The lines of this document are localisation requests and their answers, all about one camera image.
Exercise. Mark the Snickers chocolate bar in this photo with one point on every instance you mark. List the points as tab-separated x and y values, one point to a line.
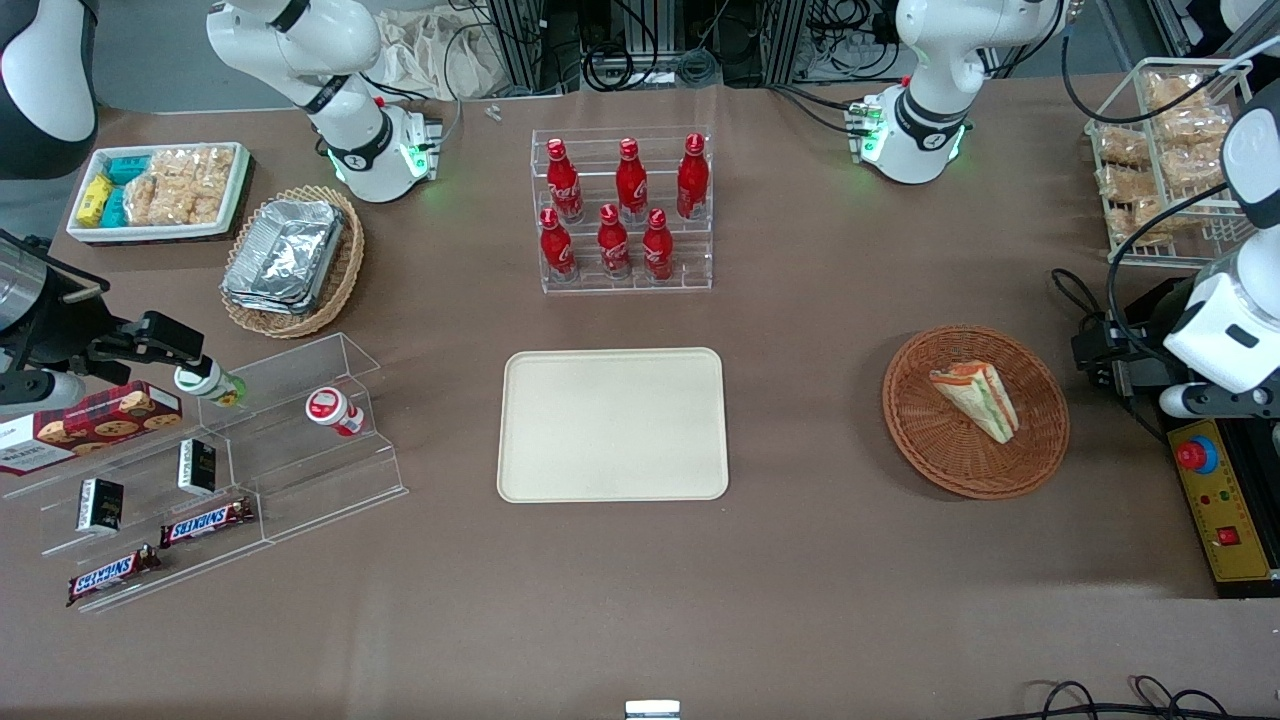
112	576
205	522

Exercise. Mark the clear rice cracker packet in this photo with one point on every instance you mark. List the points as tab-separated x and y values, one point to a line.
200	170
160	200

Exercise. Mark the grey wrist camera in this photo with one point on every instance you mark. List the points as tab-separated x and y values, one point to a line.
45	390
1195	400

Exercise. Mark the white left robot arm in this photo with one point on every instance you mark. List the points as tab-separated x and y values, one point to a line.
930	100

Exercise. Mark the white rectangular snack tray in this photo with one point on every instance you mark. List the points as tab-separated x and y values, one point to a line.
90	232

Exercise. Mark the silver metal bracket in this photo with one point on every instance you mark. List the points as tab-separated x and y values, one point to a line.
652	710

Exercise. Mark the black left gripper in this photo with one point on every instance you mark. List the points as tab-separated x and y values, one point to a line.
1136	372

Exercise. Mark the aluminium frame rack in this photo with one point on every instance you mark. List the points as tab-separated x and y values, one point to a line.
640	30

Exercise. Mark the red tartan cookie box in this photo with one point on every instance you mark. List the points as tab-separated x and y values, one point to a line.
95	422

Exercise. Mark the black countertop appliance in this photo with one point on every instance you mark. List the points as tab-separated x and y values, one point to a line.
1165	310

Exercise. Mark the brown wicker basket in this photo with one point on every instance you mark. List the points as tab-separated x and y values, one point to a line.
940	440

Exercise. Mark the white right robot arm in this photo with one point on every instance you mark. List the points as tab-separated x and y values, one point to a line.
350	150

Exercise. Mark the light wicker basket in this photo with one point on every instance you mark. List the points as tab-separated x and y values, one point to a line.
340	275

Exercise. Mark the clear acrylic bottle rack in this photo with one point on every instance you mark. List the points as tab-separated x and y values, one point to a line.
620	285

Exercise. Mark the red cola bottle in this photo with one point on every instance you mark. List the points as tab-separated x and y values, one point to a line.
556	250
565	185
692	180
657	250
631	185
613	245

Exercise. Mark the small black box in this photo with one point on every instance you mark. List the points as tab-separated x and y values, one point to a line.
100	505
197	467

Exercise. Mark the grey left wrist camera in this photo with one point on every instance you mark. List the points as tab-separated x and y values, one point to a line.
1195	400

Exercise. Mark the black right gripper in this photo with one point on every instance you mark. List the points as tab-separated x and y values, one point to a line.
62	335

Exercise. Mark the beige plastic tray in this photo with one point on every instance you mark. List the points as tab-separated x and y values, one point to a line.
612	425

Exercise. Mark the green and white bottle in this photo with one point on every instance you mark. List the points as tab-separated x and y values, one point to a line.
212	385

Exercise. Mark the triangular sandwich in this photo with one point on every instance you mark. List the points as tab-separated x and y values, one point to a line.
980	398

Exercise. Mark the teal snack packet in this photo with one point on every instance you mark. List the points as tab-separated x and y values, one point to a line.
115	208
128	168

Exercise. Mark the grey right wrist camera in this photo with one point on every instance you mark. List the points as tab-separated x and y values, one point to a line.
45	390

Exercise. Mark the yellow emergency stop box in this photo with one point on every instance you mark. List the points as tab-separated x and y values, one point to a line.
1225	510

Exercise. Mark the beige cloth bag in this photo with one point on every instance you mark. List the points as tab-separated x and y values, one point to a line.
440	55

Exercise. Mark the yellow snack packet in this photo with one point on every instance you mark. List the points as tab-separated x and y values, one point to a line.
95	200

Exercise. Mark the red and white yogurt cup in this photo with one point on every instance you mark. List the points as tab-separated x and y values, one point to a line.
333	410

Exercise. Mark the stack of foil trays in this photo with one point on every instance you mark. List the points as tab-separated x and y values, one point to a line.
285	255

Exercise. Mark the clear fried snack packet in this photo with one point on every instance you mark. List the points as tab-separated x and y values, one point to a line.
1155	220
1190	127
1175	92
1190	165
1122	147
1125	183

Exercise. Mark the clear acrylic step shelf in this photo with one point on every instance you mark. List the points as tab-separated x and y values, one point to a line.
310	470

